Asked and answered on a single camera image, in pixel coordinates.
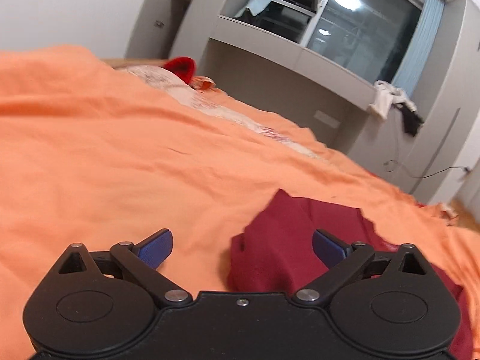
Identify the window with white frame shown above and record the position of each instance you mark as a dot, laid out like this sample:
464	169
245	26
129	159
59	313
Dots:
367	37

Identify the right light blue curtain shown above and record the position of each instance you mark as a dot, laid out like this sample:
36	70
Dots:
420	46

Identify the white wall socket plate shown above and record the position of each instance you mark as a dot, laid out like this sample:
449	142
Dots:
327	119

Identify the grey window ledge desk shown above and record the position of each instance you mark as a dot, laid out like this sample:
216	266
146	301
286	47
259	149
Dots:
273	74

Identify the bright red cloth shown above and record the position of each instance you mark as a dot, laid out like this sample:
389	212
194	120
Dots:
183	67

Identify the white garment on ledge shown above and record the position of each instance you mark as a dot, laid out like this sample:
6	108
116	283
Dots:
385	97

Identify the orange bed sheet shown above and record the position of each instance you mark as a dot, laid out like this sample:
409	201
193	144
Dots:
94	155

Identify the dark red knit sweater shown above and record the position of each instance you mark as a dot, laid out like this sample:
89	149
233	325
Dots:
274	253

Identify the patterned pink pillow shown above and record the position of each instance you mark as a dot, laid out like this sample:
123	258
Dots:
202	95

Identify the black garment on ledge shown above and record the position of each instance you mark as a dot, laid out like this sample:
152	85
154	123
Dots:
412	122

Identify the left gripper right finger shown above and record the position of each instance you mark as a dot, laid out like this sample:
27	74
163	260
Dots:
345	263

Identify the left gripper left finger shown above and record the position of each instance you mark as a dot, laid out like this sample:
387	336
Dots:
139	262

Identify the grey wardrobe cabinet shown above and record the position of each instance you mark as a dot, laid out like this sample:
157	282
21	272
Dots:
156	27

